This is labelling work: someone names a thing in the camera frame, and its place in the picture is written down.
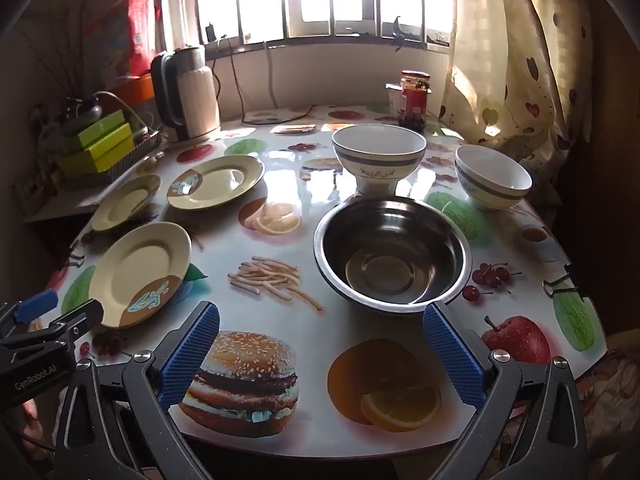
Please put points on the white black electric kettle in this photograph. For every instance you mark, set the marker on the white black electric kettle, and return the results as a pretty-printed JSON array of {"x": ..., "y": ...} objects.
[{"x": 192, "y": 95}]

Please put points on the stainless steel bowl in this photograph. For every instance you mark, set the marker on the stainless steel bowl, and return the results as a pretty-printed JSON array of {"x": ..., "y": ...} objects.
[{"x": 390, "y": 255}]

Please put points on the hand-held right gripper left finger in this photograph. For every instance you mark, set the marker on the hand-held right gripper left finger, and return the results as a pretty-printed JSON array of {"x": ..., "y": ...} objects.
[{"x": 192, "y": 355}]

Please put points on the black charger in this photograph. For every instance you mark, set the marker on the black charger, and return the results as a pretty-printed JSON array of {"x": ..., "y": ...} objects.
[{"x": 210, "y": 32}]

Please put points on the black binder clip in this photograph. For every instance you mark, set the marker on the black binder clip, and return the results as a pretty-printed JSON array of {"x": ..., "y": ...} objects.
[
  {"x": 75, "y": 256},
  {"x": 565, "y": 285}
]

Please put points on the white blue-banded ceramic bowl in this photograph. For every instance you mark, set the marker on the white blue-banded ceramic bowl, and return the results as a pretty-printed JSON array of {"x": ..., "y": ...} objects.
[
  {"x": 377, "y": 155},
  {"x": 492, "y": 180}
]

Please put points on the cream heart-print curtain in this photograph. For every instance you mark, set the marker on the cream heart-print curtain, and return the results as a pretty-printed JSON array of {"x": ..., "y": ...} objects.
[{"x": 515, "y": 50}]

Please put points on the black curved ornament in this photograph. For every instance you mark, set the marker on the black curved ornament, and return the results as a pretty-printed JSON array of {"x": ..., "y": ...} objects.
[{"x": 398, "y": 30}]

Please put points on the grey black device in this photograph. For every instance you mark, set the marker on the grey black device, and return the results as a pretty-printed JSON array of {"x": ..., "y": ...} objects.
[{"x": 82, "y": 112}]

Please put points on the orange box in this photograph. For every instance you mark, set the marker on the orange box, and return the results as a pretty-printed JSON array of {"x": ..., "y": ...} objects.
[{"x": 135, "y": 91}]

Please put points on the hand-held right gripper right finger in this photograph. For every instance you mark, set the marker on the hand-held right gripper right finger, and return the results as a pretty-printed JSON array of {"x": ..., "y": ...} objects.
[{"x": 452, "y": 360}]

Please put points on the patterned cloth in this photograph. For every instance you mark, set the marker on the patterned cloth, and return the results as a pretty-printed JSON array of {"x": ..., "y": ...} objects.
[{"x": 612, "y": 385}]

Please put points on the red bag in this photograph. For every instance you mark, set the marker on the red bag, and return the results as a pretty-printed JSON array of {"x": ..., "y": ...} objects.
[{"x": 141, "y": 30}]

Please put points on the lime green box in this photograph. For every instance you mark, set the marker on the lime green box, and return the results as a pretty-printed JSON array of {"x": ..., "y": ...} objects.
[{"x": 100, "y": 152}]

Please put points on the printed food tablecloth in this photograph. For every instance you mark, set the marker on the printed food tablecloth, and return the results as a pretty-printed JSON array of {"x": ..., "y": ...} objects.
[{"x": 300, "y": 340}]

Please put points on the cream plate with brown pattern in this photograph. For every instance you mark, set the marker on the cream plate with brown pattern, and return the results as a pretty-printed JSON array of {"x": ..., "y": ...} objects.
[
  {"x": 137, "y": 272},
  {"x": 220, "y": 180},
  {"x": 122, "y": 205}
]

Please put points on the red-lidded sauce jar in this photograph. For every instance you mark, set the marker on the red-lidded sauce jar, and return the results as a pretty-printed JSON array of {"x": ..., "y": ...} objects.
[{"x": 414, "y": 100}]

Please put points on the colourful gift bag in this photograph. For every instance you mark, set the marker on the colourful gift bag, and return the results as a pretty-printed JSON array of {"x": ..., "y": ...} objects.
[{"x": 112, "y": 40}]

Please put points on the white plastic cup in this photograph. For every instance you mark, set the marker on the white plastic cup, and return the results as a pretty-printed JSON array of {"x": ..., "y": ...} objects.
[{"x": 394, "y": 100}]

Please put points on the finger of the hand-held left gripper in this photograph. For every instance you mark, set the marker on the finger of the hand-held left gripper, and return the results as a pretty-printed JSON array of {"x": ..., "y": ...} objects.
[
  {"x": 36, "y": 305},
  {"x": 77, "y": 320}
]

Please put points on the brown wooden cabinet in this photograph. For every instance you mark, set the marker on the brown wooden cabinet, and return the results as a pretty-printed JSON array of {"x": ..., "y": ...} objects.
[{"x": 600, "y": 210}]

